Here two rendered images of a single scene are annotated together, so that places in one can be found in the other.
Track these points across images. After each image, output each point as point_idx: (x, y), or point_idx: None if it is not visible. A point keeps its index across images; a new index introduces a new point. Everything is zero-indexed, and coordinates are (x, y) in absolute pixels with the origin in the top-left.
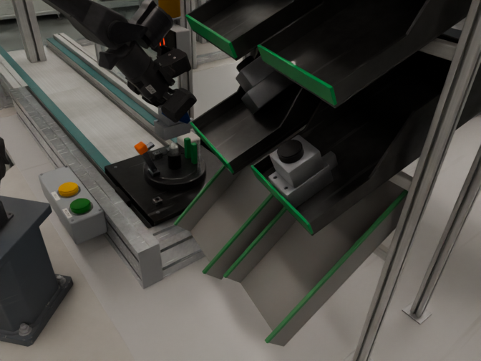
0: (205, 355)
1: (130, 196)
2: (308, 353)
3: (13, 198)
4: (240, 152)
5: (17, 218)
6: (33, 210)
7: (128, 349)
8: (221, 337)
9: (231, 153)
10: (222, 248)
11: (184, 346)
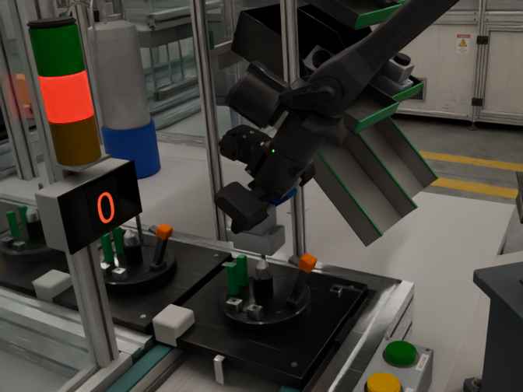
0: (430, 275)
1: (343, 320)
2: (377, 239)
3: (504, 297)
4: (373, 107)
5: (518, 275)
6: (496, 273)
7: (474, 313)
8: (407, 274)
9: (376, 112)
10: (399, 185)
11: (436, 287)
